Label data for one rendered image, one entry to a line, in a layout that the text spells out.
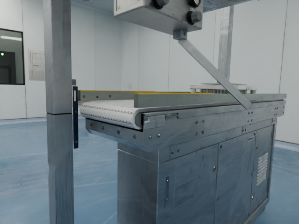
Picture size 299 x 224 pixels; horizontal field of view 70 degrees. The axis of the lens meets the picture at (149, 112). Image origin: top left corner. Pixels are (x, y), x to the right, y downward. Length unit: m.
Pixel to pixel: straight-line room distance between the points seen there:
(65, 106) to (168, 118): 0.32
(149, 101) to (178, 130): 0.15
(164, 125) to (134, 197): 0.31
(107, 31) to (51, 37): 5.79
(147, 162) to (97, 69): 5.58
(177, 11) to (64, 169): 0.56
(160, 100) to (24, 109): 5.17
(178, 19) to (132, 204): 0.58
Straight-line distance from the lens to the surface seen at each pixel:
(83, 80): 5.98
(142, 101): 0.49
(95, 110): 0.62
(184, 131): 0.63
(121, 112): 0.53
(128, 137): 0.56
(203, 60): 0.64
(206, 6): 1.06
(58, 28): 0.71
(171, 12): 0.53
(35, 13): 5.86
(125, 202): 0.81
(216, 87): 1.02
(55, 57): 0.69
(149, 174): 0.67
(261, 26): 4.02
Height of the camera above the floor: 0.85
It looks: 6 degrees down
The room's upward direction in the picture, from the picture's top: 1 degrees clockwise
